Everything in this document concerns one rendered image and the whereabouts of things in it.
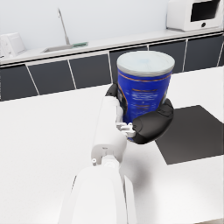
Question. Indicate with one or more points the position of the dark grey square mat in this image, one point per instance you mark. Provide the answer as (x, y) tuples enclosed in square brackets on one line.
[(191, 134)]

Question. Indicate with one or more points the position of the steel sink basin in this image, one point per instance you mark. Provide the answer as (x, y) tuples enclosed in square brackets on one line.
[(57, 48)]

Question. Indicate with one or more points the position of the green sponge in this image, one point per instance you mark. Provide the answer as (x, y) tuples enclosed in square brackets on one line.
[(80, 44)]

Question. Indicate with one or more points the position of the white toaster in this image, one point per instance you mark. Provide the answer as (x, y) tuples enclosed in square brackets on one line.
[(11, 44)]

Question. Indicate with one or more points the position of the dark kitchen cabinet row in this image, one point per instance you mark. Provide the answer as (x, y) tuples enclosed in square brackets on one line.
[(87, 70)]

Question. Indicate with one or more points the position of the silver sink faucet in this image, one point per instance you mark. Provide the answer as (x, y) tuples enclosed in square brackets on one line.
[(64, 25)]

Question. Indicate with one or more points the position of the blue can with pale lid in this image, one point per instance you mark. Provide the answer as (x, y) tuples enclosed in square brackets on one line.
[(144, 85)]

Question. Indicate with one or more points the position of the white microwave oven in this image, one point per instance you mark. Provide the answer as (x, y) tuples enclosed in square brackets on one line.
[(193, 14)]

